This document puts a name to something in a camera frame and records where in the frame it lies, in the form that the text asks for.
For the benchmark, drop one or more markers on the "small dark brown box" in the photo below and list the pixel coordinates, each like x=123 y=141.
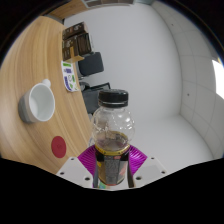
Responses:
x=75 y=30

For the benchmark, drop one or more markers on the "ceiling light panel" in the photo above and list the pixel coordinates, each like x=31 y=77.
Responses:
x=218 y=78

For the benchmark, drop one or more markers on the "flat round red coaster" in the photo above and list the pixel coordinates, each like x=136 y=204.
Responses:
x=59 y=146

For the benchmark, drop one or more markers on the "tan cardboard box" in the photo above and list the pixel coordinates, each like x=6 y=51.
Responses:
x=70 y=50

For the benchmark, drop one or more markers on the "grey mesh office chair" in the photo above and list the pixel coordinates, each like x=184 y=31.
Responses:
x=91 y=98

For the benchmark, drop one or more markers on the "clear bottle with black cap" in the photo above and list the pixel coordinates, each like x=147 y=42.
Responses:
x=112 y=133

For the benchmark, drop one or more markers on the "large dark brown box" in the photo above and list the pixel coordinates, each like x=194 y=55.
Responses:
x=85 y=43

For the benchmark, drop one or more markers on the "white ceramic mug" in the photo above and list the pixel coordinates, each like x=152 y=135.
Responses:
x=40 y=103

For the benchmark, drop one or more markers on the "green and white printed leaflet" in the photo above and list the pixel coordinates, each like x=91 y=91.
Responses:
x=70 y=76

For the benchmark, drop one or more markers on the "black office chair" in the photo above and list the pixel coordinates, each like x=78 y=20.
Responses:
x=90 y=64

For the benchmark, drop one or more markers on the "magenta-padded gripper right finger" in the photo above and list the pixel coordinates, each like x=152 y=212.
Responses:
x=150 y=170

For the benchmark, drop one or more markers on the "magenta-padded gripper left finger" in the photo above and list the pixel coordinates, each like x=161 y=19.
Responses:
x=75 y=171

